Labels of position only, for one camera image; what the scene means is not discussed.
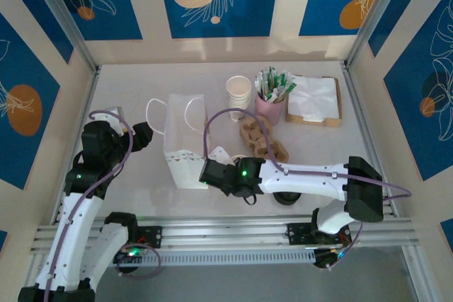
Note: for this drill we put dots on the white paper carry bag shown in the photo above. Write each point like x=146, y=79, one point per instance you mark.
x=182, y=132

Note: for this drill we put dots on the brown pulp cup carrier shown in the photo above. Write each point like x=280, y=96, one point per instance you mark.
x=249, y=137

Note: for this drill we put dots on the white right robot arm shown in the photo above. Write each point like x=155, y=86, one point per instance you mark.
x=304, y=178

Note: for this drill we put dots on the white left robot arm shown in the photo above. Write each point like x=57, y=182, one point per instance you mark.
x=78, y=224

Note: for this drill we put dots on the white paper cup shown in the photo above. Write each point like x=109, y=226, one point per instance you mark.
x=238, y=118
x=239, y=102
x=239, y=105
x=239, y=108
x=239, y=84
x=239, y=99

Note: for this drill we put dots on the black cup lid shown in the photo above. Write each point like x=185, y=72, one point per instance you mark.
x=287, y=198

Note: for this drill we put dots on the pink sachet holder cup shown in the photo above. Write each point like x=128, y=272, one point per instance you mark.
x=270, y=114

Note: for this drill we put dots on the brown napkin holder tray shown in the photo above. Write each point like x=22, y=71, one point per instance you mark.
x=311, y=124

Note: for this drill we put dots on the green white stick sachet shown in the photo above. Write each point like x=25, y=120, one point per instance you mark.
x=282, y=81

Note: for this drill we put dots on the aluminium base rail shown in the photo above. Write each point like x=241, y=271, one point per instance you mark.
x=230, y=231

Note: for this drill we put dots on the aluminium table side rail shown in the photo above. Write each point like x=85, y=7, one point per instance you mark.
x=357, y=104
x=92, y=82

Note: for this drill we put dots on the aluminium frame post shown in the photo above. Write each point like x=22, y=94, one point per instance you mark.
x=371, y=15
x=67, y=19

